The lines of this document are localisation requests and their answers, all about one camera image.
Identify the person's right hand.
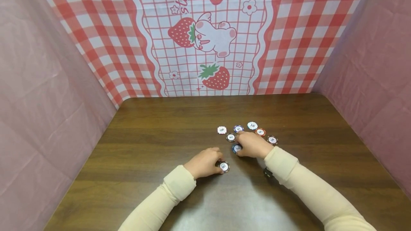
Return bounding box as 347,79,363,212
235,131,275,159

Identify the person's left hand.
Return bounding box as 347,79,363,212
183,147,225,180

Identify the person's left forearm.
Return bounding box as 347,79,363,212
118,165,197,231

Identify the person's right forearm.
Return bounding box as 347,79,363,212
264,146,377,231

